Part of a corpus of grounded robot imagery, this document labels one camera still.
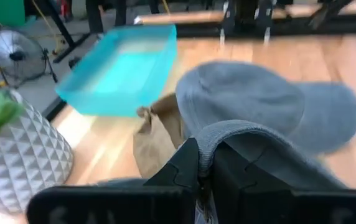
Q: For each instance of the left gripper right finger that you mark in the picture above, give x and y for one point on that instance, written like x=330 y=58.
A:
x=227 y=174

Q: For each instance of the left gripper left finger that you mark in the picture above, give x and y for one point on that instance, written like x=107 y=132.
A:
x=171 y=174

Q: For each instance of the tan baseball cap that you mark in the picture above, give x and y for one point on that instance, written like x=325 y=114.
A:
x=156 y=140

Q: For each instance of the grey baseball cap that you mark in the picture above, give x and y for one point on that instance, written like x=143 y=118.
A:
x=227 y=130
x=243 y=93

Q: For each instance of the teal translucent plastic bin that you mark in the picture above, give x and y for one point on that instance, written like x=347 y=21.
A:
x=115 y=77

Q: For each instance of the white triangle-patterned plant pot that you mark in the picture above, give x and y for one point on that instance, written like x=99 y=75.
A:
x=25 y=155

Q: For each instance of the wooden neighbouring table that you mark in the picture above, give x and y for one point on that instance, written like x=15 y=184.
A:
x=196 y=17

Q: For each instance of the black stand leg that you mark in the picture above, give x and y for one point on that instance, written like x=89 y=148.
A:
x=64 y=34

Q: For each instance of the black floor fan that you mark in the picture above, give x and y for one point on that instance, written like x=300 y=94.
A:
x=16 y=56

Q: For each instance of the green panel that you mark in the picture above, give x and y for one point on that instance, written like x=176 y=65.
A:
x=7 y=12

